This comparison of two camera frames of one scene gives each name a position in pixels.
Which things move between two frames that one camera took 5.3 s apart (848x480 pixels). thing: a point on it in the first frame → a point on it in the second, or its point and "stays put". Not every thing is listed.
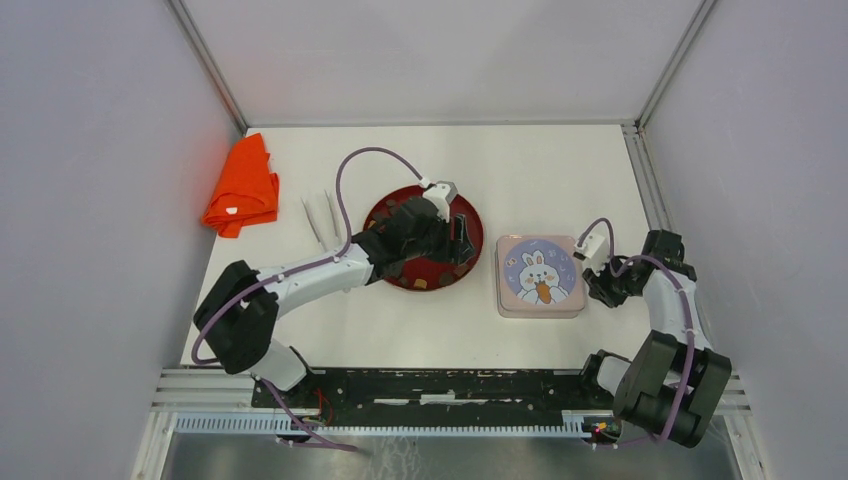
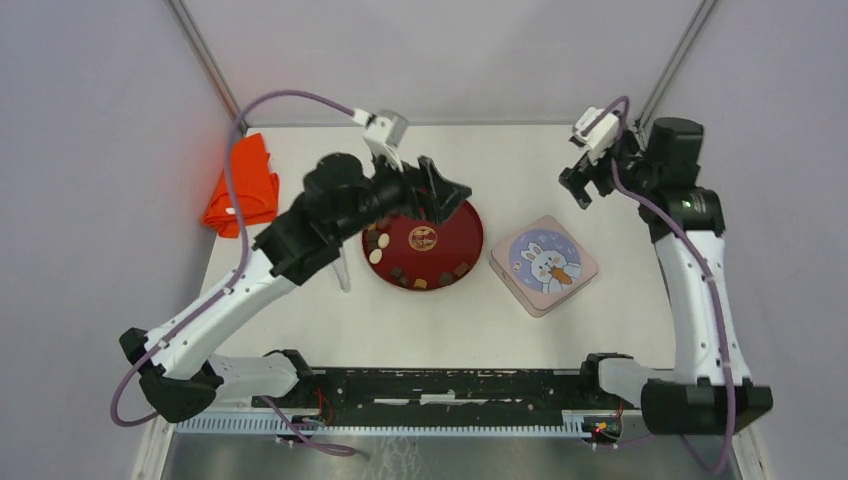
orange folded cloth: x=247 y=192 stays put
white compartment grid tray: x=538 y=314 → x=545 y=277
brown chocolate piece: x=460 y=270 stays put
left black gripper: x=463 y=248 → x=445 y=196
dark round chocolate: x=446 y=278 stays put
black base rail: x=436 y=392 stays put
